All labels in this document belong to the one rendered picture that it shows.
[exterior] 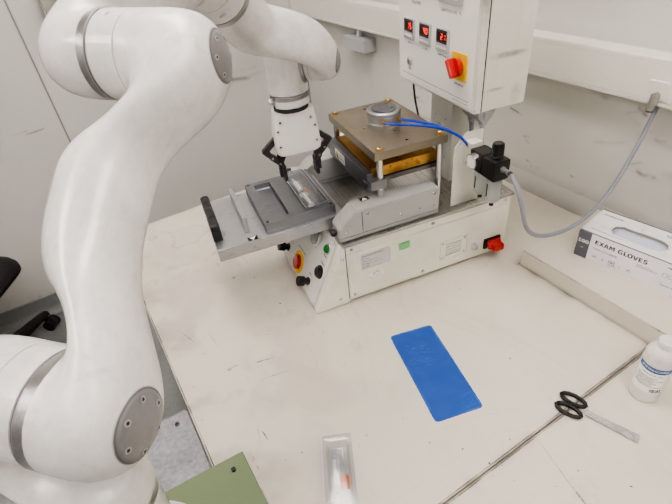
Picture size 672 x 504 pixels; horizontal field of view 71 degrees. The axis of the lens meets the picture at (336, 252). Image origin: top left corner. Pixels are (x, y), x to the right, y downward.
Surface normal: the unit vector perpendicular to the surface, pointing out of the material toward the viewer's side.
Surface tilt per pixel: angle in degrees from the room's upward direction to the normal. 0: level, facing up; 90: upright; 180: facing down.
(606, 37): 90
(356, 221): 90
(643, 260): 87
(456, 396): 0
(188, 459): 0
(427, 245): 90
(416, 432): 0
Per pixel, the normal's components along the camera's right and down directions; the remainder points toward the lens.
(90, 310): 0.55, -0.44
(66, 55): -0.29, 0.40
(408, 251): 0.37, 0.54
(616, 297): -0.09, -0.79
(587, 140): -0.85, 0.38
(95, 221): 0.46, -0.07
